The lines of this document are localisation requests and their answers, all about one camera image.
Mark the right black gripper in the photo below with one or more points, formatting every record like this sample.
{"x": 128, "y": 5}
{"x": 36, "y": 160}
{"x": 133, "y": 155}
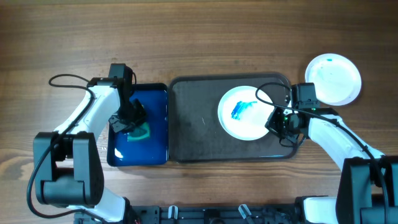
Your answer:
{"x": 277, "y": 123}

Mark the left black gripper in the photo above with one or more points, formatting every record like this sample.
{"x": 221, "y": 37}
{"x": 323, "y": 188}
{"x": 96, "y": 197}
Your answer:
{"x": 140, "y": 116}

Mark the green sponge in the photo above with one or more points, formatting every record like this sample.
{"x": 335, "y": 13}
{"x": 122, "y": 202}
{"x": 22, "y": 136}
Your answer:
{"x": 139, "y": 133}

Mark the white plate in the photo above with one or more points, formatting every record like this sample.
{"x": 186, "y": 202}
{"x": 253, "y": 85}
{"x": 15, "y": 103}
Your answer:
{"x": 243, "y": 112}
{"x": 337, "y": 80}

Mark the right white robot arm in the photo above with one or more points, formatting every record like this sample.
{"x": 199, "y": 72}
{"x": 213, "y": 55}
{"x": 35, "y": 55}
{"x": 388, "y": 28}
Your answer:
{"x": 367, "y": 191}

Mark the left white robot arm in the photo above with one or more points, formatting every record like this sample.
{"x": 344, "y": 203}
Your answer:
{"x": 68, "y": 175}

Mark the blue water tray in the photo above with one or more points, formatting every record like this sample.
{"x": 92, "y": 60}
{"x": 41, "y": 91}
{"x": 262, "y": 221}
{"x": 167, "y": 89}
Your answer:
{"x": 147, "y": 152}

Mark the dark brown serving tray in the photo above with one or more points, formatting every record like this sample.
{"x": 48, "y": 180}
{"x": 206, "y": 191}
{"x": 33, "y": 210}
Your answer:
{"x": 195, "y": 133}

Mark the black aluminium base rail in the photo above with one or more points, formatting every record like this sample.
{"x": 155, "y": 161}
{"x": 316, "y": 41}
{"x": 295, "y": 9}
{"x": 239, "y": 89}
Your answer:
{"x": 267, "y": 214}

